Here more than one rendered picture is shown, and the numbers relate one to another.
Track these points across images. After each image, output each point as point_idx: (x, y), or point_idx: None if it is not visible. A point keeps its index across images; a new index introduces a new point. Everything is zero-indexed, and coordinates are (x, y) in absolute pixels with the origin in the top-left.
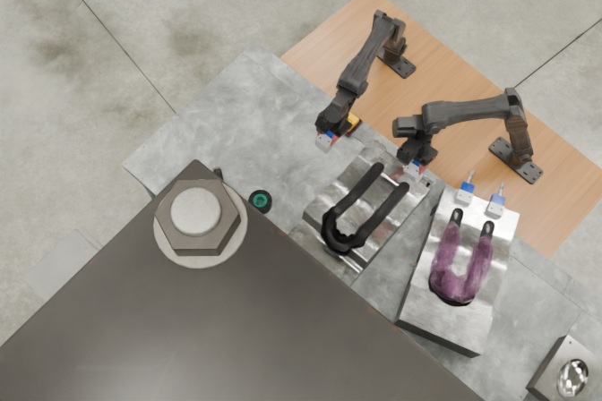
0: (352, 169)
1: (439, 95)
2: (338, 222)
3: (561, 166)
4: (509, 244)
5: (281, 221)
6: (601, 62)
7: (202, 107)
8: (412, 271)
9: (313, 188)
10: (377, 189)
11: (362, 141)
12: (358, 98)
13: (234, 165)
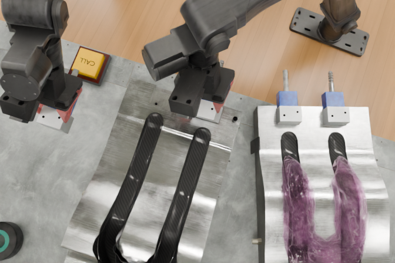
0: (117, 139)
1: None
2: (122, 243)
3: (385, 18)
4: (372, 157)
5: (46, 254)
6: None
7: None
8: (258, 248)
9: (75, 182)
10: (165, 155)
11: (121, 84)
12: (94, 24)
13: None
